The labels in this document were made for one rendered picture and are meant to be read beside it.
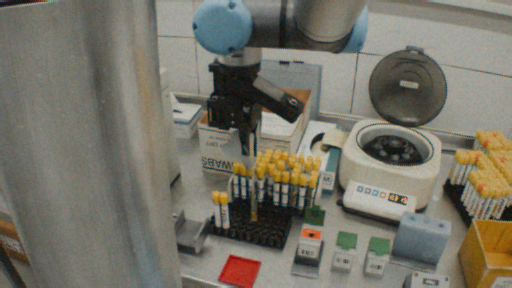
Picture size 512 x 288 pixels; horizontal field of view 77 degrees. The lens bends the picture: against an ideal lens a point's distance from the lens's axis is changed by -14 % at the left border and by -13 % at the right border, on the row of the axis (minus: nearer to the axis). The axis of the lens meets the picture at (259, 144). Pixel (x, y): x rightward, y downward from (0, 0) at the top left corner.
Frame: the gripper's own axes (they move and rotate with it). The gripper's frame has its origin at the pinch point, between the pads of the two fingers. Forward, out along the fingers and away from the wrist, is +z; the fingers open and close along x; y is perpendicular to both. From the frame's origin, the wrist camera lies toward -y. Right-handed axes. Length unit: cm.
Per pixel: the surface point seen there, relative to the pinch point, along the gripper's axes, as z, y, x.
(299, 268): 16.5, -12.2, 9.4
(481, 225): 9.3, -48.0, -3.6
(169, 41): -7, 45, -51
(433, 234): 8.8, -36.8, 1.9
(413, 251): 14.5, -34.3, 1.5
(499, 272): 9, -50, 9
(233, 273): 17.7, 0.0, 13.3
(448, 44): -15, -42, -51
